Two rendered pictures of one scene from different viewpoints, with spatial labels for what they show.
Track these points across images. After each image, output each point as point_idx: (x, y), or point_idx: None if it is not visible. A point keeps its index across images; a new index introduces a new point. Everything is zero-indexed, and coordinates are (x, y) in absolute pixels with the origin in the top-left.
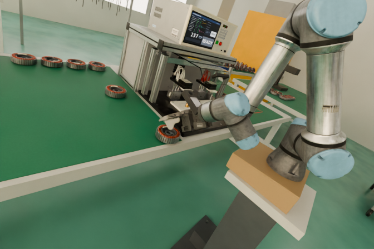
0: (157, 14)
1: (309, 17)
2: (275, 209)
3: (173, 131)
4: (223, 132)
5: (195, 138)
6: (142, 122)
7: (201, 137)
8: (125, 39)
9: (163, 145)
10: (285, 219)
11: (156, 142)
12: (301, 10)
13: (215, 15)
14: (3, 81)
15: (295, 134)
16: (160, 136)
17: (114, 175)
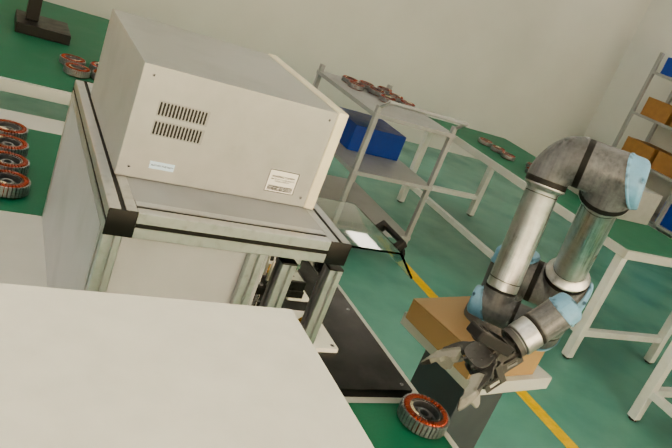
0: (176, 130)
1: (630, 198)
2: (528, 379)
3: (416, 403)
4: (364, 322)
5: (405, 379)
6: (381, 443)
7: (395, 366)
8: (108, 270)
9: (447, 438)
10: (537, 380)
11: (443, 445)
12: (608, 179)
13: (312, 85)
14: None
15: (525, 279)
16: (443, 430)
17: None
